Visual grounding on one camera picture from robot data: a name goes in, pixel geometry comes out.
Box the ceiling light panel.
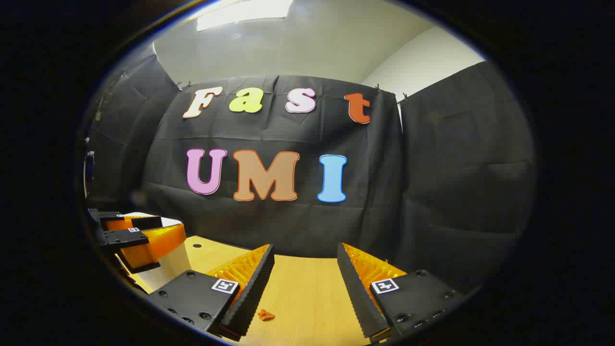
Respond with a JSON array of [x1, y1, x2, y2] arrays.
[[196, 0, 295, 33]]

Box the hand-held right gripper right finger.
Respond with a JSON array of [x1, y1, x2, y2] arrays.
[[336, 243, 469, 343]]

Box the wooden desktop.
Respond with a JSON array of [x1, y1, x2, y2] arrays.
[[115, 235, 409, 346]]

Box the black backdrop cloth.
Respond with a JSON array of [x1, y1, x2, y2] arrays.
[[79, 46, 538, 294]]

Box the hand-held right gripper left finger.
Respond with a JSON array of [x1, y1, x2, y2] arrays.
[[144, 243, 275, 343]]

